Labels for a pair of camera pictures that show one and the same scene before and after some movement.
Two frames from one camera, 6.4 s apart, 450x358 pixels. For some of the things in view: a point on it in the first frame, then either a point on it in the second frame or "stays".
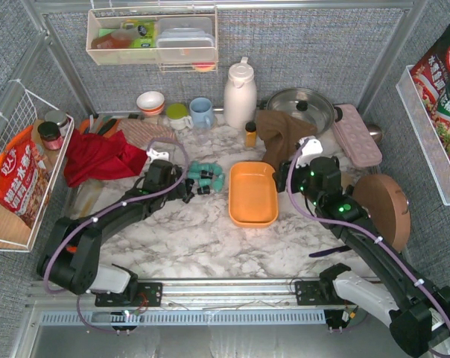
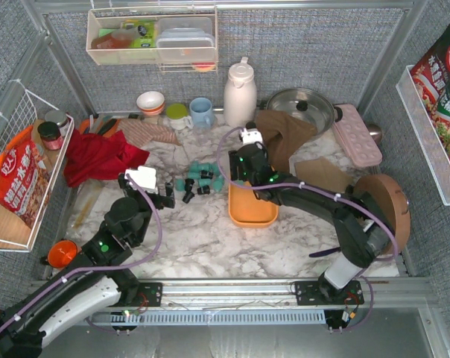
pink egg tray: [355, 139] stays
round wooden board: [387, 206] stays
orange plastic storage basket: [252, 194] stays
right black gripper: [281, 176] → [245, 159]
